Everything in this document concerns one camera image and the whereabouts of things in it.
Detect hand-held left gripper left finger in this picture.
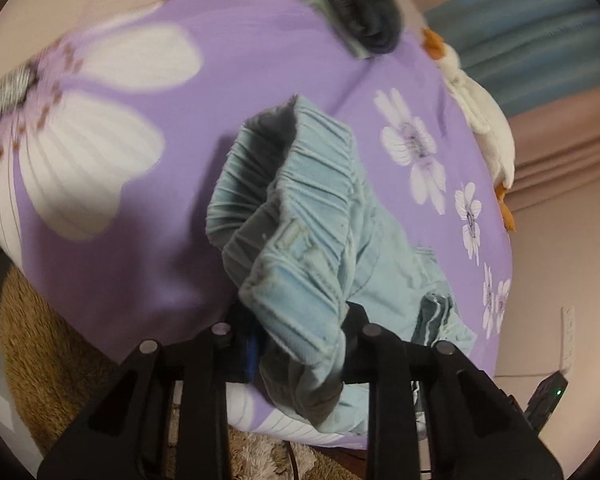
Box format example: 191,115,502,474
36,302,266,480

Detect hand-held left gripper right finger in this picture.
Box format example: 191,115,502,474
337,302,565,480

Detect light blue pants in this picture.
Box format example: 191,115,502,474
204,94,478,436

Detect brown fluffy rug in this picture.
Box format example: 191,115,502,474
0,265,371,480

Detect white goose plush toy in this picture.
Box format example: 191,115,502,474
422,27,517,233

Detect purple floral bed sheet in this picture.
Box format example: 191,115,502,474
0,0,513,451

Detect folded dark jeans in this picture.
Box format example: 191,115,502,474
305,0,406,56

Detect blue curtain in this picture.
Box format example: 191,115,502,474
422,0,600,118

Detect white wall socket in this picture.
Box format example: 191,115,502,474
560,304,577,377

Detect black cable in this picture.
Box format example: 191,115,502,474
284,439,302,480

